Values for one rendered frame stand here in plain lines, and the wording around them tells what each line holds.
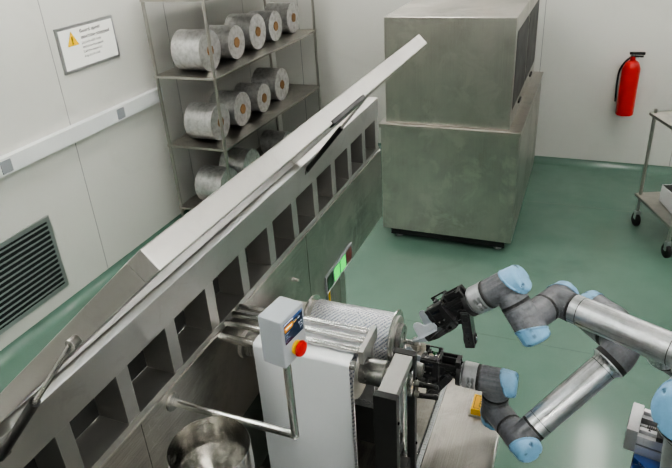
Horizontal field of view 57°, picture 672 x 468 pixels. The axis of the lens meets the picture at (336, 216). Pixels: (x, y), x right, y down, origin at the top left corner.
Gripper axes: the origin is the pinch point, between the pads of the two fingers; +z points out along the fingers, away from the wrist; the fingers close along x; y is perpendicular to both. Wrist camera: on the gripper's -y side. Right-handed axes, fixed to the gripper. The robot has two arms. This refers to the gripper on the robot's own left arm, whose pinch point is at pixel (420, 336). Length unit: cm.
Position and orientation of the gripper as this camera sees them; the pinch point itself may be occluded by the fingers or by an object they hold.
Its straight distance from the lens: 175.0
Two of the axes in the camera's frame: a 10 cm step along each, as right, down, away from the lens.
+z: -6.7, 4.8, 5.6
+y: -6.4, -7.6, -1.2
